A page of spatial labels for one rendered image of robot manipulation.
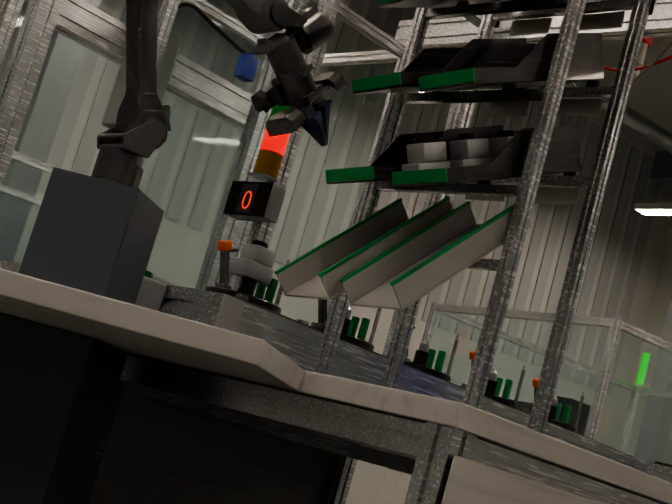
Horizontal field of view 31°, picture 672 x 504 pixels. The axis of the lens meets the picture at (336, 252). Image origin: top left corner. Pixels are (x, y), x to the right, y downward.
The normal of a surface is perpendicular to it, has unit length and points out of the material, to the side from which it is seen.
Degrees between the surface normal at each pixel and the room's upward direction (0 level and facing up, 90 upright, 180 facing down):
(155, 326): 90
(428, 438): 90
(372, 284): 90
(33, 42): 90
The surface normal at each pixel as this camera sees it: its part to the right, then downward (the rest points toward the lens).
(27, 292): -0.13, -0.21
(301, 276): 0.57, 0.01
